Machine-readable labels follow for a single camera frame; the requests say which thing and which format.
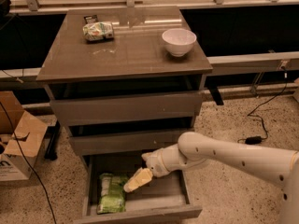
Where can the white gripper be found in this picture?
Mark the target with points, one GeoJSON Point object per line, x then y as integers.
{"type": "Point", "coordinates": [153, 163]}

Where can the green rice chip bag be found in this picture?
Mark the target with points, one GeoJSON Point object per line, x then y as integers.
{"type": "Point", "coordinates": [111, 193]}

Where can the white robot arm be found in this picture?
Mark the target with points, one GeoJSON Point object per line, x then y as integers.
{"type": "Point", "coordinates": [277, 166]}

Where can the grey middle drawer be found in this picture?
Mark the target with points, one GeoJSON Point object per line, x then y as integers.
{"type": "Point", "coordinates": [122, 142]}

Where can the grey drawer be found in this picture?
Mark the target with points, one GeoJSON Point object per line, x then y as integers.
{"type": "Point", "coordinates": [165, 199]}
{"type": "Point", "coordinates": [126, 108]}
{"type": "Point", "coordinates": [122, 142]}

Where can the grey bottom drawer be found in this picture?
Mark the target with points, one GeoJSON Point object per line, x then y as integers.
{"type": "Point", "coordinates": [165, 199]}

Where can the grey top drawer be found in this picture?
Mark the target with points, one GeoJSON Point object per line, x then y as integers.
{"type": "Point", "coordinates": [126, 108]}

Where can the grey drawer cabinet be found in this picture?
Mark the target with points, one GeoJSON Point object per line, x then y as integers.
{"type": "Point", "coordinates": [134, 62]}

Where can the small green white snack bag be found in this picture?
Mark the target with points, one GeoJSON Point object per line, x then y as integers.
{"type": "Point", "coordinates": [98, 31]}

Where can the black table leg left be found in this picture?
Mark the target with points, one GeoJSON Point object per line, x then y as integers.
{"type": "Point", "coordinates": [51, 138]}

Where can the black table leg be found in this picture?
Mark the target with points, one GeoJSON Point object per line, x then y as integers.
{"type": "Point", "coordinates": [51, 138]}
{"type": "Point", "coordinates": [216, 95]}

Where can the black table leg right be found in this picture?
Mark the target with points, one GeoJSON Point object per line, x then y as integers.
{"type": "Point", "coordinates": [216, 95]}

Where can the black power adapter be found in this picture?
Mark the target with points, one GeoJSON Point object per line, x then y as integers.
{"type": "Point", "coordinates": [254, 140]}

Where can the brown cardboard box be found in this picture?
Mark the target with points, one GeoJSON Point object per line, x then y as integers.
{"type": "Point", "coordinates": [22, 135]}

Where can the white ceramic bowl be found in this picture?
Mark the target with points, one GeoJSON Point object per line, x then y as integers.
{"type": "Point", "coordinates": [178, 41]}

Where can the small black packet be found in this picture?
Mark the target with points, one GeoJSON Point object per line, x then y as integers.
{"type": "Point", "coordinates": [90, 19]}

